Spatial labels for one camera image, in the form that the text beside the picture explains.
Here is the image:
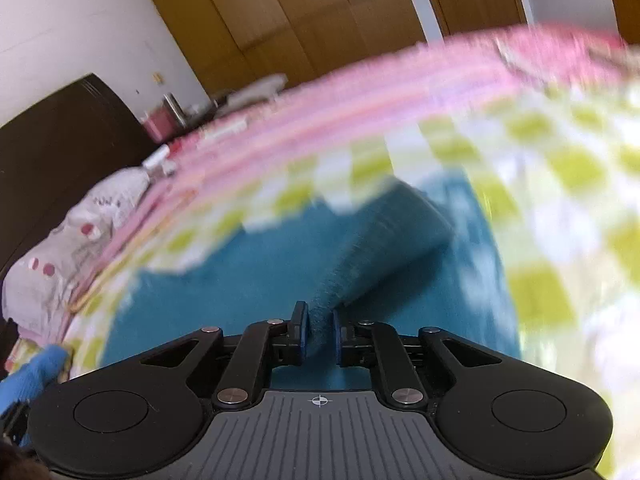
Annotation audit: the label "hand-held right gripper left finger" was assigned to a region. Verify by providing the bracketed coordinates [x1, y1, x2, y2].
[141, 301, 309, 409]

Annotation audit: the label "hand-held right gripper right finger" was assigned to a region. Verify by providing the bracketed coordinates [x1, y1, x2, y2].
[332, 308, 502, 406]

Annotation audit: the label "blue fluffy towel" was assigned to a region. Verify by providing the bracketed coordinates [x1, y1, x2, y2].
[100, 170, 523, 393]

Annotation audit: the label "small white object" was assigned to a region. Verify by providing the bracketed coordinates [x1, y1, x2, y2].
[142, 144, 177, 177]

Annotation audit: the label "floral print pillow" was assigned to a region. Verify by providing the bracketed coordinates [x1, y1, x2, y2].
[2, 167, 151, 333]

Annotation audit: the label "pink striped bed sheet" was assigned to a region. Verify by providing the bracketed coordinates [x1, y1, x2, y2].
[65, 22, 636, 311]

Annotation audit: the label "white cloth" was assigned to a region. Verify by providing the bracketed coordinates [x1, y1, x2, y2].
[217, 74, 289, 113]

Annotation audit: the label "pink box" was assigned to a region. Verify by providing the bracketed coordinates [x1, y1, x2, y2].
[142, 107, 174, 144]

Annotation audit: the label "metal cup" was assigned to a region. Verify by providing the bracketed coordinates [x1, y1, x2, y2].
[162, 92, 184, 126]

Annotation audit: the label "yellow-green checked blanket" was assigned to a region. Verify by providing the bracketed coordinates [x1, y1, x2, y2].
[65, 80, 640, 480]

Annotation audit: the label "blue cloth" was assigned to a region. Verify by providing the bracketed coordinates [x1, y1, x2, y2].
[0, 347, 71, 417]

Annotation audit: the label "dark wooden headboard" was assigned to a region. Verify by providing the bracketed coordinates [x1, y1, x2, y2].
[0, 74, 151, 321]

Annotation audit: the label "wooden wardrobe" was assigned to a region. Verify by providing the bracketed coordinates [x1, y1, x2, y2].
[132, 0, 436, 97]

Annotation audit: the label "wooden desk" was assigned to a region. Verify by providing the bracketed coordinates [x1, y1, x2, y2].
[612, 0, 640, 46]

